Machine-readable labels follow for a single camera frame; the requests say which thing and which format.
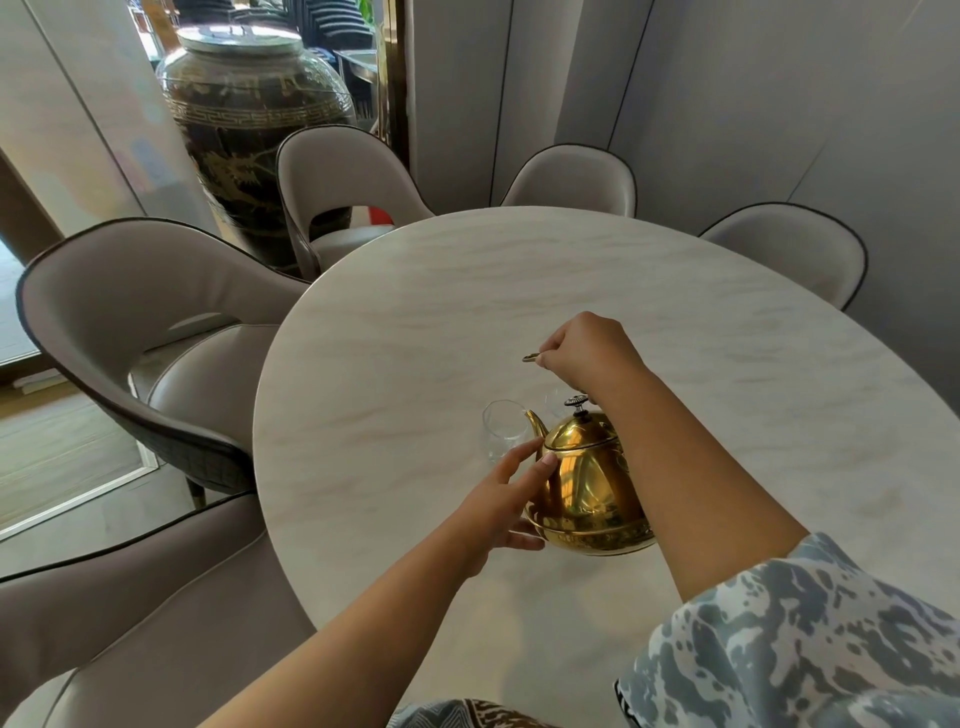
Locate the person's right hand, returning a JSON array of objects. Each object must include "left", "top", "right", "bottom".
[{"left": 535, "top": 312, "right": 651, "bottom": 411}]

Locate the person's left hand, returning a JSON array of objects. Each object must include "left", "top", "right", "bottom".
[{"left": 442, "top": 438, "right": 561, "bottom": 580}]

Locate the gold metal teapot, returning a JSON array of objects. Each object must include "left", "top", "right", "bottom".
[{"left": 521, "top": 351, "right": 658, "bottom": 557}]

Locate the person's left forearm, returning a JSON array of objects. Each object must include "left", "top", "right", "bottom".
[{"left": 198, "top": 525, "right": 490, "bottom": 728}]

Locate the person's right forearm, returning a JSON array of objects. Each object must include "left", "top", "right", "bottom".
[{"left": 596, "top": 369, "right": 813, "bottom": 603}]

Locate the beige leather dining chair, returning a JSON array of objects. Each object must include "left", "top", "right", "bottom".
[
  {"left": 498, "top": 143, "right": 638, "bottom": 219},
  {"left": 275, "top": 125, "right": 437, "bottom": 283},
  {"left": 0, "top": 491, "right": 318, "bottom": 728},
  {"left": 698, "top": 201, "right": 870, "bottom": 313},
  {"left": 15, "top": 217, "right": 313, "bottom": 513}
]

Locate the blue grey patterned shirt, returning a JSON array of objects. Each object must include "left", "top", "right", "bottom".
[{"left": 386, "top": 531, "right": 960, "bottom": 728}]

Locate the large dark ceramic jar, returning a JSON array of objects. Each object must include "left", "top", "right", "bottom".
[{"left": 154, "top": 37, "right": 358, "bottom": 273}]

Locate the stack of dark chairs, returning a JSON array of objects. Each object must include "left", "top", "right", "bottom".
[{"left": 283, "top": 0, "right": 380, "bottom": 48}]

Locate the silver jar lid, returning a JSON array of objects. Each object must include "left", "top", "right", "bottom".
[{"left": 174, "top": 22, "right": 307, "bottom": 60}]

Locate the gold door frame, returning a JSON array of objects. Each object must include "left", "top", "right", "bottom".
[{"left": 381, "top": 0, "right": 413, "bottom": 175}]

